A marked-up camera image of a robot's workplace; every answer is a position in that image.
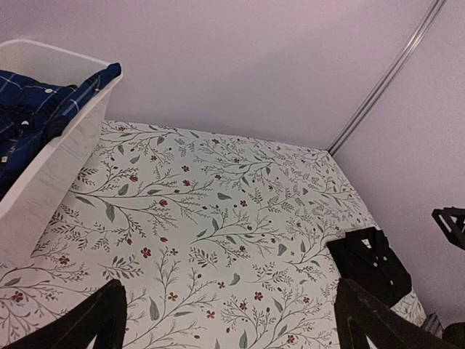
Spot black long sleeve shirt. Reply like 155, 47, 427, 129
326, 227, 412, 307

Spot blue plaid shirt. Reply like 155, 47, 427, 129
1, 63, 121, 196

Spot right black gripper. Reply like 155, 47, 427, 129
432, 207, 465, 250

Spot white plastic bin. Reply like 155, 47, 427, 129
1, 39, 122, 267

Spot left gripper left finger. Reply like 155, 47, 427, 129
7, 279, 127, 348

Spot floral patterned tablecloth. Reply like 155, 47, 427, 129
0, 119, 428, 349

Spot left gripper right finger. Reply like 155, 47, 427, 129
334, 278, 461, 348

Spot right aluminium corner post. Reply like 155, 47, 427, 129
326, 0, 448, 156

